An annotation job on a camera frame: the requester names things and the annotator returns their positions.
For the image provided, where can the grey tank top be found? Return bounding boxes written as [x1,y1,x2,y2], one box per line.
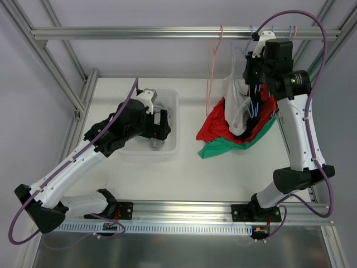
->
[149,102,175,151]

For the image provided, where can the light blue hanger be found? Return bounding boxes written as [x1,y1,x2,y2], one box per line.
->
[225,38,252,113]

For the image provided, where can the white tank top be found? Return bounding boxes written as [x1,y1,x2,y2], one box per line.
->
[222,72,250,136]

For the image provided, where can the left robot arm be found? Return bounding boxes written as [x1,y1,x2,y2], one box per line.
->
[15,99,171,233]

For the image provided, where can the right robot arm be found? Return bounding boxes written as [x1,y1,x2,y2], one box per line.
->
[231,39,335,222]

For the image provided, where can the black tank top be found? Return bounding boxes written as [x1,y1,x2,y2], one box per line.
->
[231,84,277,143]

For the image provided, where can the blue hanger with black top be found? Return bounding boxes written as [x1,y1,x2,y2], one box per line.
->
[249,34,261,118]

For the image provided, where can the red tank top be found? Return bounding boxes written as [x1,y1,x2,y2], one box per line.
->
[196,91,277,155]

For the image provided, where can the green tank top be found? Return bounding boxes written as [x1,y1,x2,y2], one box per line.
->
[196,108,276,159]

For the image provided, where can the white plastic basket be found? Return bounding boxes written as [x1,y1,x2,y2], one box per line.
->
[119,89,180,164]

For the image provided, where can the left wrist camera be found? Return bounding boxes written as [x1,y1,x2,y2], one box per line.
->
[136,89,157,114]

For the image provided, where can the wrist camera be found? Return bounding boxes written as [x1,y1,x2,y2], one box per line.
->
[136,89,157,114]
[252,30,276,58]

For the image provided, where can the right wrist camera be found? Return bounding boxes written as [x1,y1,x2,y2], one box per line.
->
[252,30,276,58]

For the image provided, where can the aluminium hanging rail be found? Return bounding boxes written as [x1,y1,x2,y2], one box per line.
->
[30,26,342,40]

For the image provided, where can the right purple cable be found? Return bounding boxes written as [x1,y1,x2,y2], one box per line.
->
[252,9,335,218]

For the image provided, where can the white slotted cable duct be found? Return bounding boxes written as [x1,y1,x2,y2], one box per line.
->
[55,221,253,236]

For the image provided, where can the right aluminium frame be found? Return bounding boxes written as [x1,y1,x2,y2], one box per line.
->
[277,0,357,135]

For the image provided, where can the aluminium frame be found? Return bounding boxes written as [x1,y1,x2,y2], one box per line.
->
[1,1,99,162]
[277,0,357,135]

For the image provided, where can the left aluminium frame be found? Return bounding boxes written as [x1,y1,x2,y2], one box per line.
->
[1,1,99,162]

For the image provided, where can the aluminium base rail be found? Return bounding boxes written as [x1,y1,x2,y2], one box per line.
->
[64,198,335,224]

